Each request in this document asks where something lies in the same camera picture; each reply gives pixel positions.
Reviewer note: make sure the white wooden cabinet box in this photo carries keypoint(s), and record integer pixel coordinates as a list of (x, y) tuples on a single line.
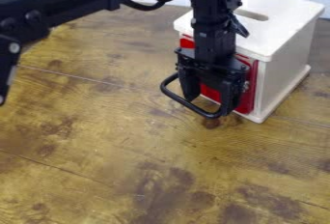
[(280, 27)]

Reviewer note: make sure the black metal drawer handle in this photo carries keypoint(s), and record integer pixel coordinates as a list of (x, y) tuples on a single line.
[(181, 101)]

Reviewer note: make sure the red wooden drawer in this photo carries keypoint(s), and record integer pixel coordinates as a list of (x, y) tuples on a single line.
[(248, 89)]

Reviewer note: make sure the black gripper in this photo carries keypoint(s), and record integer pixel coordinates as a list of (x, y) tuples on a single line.
[(209, 63)]

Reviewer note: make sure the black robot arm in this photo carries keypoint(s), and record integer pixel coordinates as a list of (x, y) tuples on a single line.
[(26, 21)]

